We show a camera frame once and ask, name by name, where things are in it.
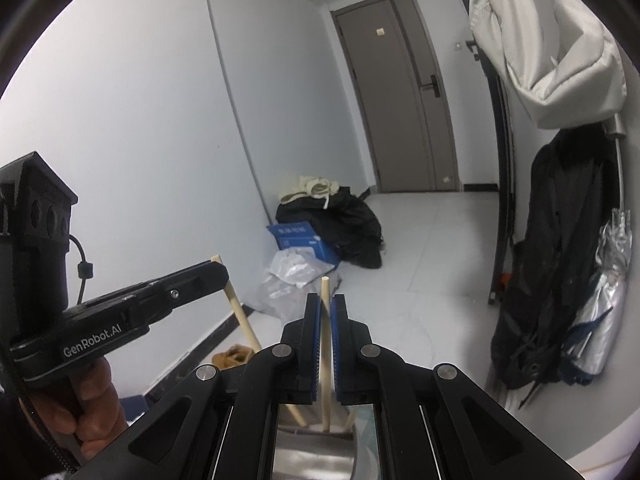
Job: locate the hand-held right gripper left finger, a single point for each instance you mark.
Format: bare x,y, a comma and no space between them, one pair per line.
312,345

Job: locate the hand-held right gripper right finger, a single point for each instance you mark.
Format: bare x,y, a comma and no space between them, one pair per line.
339,345

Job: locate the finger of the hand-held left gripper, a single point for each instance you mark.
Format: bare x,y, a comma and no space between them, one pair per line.
185,282

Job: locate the wooden chopstick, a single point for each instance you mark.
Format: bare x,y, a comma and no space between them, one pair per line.
326,310
240,310
349,420

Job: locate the white shoulder bag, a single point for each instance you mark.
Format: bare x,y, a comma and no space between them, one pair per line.
545,50

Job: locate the person's left hand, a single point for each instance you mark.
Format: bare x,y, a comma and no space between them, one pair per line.
75,410

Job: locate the large grey mailing bag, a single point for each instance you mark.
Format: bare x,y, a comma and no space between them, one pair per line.
272,300

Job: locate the brown shoe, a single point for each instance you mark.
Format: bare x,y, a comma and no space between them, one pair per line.
234,356

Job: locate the small grey mailing bag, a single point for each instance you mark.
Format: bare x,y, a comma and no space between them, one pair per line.
295,267

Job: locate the blue cardboard box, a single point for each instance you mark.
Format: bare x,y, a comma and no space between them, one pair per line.
305,240

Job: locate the black duffel bag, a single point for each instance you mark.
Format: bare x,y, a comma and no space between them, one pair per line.
350,230

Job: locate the dark blue box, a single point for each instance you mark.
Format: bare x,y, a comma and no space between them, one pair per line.
134,407

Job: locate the beige cloth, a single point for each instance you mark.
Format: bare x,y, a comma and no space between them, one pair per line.
307,189

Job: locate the orange object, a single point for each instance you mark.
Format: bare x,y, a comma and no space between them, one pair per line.
503,277

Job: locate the black backpack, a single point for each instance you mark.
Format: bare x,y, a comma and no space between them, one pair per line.
555,260

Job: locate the grey entrance door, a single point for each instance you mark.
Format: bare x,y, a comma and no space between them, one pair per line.
400,110

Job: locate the silver folding umbrella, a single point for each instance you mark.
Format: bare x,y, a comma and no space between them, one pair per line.
607,290

